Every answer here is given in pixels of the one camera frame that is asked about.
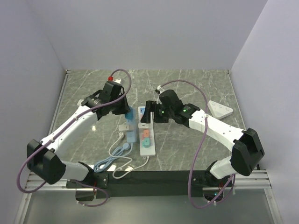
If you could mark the coral plug on strip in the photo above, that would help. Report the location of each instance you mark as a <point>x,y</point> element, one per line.
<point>146,133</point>

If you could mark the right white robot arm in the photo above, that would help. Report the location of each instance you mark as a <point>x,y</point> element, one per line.
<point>245,146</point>

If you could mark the white square plug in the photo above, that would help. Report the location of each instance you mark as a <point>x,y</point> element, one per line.
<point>79,102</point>

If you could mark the aluminium frame rail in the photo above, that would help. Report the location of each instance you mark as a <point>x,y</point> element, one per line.
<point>34,181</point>

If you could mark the white triangular socket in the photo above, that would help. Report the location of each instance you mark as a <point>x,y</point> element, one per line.
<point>219,111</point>

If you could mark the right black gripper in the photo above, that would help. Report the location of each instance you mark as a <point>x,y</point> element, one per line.
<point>151,106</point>

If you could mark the black base bar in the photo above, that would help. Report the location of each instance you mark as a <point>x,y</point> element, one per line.
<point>155,183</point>

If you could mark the white adapter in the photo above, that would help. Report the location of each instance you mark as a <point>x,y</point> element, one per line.
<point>144,126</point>
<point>124,127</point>

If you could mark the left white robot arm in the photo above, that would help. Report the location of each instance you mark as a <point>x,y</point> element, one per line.
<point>45,156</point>

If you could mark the teal plug on strip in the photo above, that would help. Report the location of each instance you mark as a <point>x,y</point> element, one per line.
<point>146,143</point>

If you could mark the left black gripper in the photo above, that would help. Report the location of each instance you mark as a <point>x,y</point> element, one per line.
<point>125,109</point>

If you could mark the white power strip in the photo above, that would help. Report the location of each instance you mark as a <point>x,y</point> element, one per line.
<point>151,151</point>

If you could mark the blue power strip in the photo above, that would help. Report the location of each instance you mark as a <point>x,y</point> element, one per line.
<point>131,123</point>

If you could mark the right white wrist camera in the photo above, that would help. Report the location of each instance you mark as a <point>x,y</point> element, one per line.
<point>159,90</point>

